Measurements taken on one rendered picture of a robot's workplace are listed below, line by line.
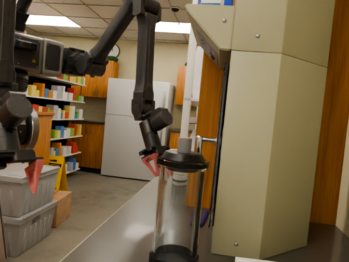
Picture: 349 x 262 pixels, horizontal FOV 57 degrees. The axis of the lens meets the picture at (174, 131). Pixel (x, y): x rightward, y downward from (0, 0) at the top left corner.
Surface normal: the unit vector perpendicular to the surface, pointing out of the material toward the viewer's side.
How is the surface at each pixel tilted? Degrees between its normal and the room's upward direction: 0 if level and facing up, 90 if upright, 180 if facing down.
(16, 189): 95
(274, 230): 90
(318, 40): 90
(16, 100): 61
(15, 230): 96
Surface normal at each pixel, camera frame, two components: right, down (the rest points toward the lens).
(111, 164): -0.14, 0.04
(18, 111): 0.72, -0.39
